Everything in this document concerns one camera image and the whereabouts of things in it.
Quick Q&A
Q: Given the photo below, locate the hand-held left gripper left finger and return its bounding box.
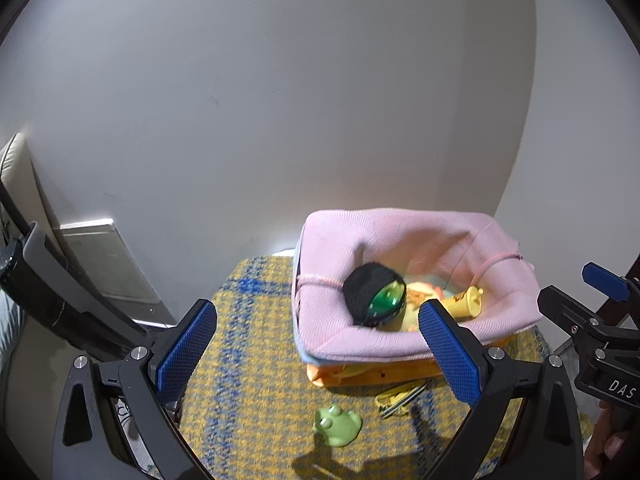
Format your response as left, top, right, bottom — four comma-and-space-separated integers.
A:
51, 298, 218, 480

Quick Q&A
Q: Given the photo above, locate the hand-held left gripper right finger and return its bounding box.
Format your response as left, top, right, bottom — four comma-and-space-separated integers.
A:
418, 299, 586, 480

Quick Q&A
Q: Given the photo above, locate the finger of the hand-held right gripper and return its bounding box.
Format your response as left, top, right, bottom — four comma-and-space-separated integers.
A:
581, 261, 640, 306
537, 285, 616, 353

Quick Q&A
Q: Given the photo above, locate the orange plastic basket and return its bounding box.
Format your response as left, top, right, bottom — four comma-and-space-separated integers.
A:
305, 332, 508, 389

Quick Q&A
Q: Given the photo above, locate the yellow bear plush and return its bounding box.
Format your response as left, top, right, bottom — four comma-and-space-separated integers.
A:
399, 282, 447, 334

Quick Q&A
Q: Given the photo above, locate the yellow toy cup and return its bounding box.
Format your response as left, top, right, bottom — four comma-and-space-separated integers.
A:
438, 285, 485, 321

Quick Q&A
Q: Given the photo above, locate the black round toy green lens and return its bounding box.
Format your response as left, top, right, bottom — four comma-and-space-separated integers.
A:
342, 262, 407, 330

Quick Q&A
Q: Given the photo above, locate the pink fabric tote bag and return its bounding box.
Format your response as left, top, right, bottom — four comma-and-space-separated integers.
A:
291, 208, 546, 366

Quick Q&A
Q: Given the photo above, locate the person's right hand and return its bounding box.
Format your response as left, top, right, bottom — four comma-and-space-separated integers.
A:
584, 400, 632, 480

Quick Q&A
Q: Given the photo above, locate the yellow blue plaid blanket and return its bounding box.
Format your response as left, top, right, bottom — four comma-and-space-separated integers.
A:
176, 255, 597, 480

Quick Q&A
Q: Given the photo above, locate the yellow clip toy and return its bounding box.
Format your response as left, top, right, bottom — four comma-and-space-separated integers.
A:
375, 379, 429, 419

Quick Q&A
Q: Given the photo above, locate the green frog toy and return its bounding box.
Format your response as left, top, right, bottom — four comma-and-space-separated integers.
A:
312, 405, 362, 447

